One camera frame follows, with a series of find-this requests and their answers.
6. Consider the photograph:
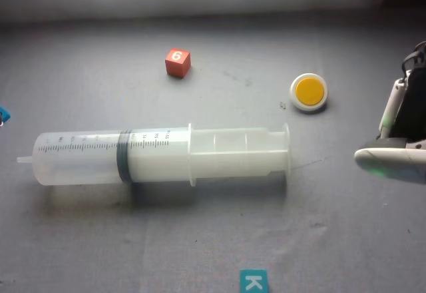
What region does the large clear plastic syringe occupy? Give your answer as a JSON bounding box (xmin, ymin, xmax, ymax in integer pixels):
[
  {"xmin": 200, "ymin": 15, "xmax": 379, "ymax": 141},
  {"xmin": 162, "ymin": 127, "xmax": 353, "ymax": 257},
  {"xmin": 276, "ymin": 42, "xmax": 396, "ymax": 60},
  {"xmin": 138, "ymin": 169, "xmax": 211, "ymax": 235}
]
[{"xmin": 17, "ymin": 122, "xmax": 291, "ymax": 187}]

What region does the red number cube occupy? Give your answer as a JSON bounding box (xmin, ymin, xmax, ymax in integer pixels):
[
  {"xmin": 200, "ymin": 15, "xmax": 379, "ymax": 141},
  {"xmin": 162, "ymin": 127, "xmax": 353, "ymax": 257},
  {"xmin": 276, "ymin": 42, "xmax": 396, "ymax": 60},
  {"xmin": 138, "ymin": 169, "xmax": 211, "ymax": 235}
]
[{"xmin": 164, "ymin": 48, "xmax": 192, "ymax": 79}]

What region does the yellow push button white rim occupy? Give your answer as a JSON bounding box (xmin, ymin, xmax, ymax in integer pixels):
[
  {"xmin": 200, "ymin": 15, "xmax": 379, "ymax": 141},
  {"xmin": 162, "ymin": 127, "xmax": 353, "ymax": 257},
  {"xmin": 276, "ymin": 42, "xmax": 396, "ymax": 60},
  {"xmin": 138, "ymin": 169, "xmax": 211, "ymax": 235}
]
[{"xmin": 289, "ymin": 73, "xmax": 329, "ymax": 113}]

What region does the teal letter K block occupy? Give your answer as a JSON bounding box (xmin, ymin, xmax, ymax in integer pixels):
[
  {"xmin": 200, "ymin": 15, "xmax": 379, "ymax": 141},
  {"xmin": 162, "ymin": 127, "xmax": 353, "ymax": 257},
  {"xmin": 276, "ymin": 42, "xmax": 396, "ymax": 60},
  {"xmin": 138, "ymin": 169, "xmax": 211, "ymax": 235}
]
[{"xmin": 240, "ymin": 268, "xmax": 269, "ymax": 293}]

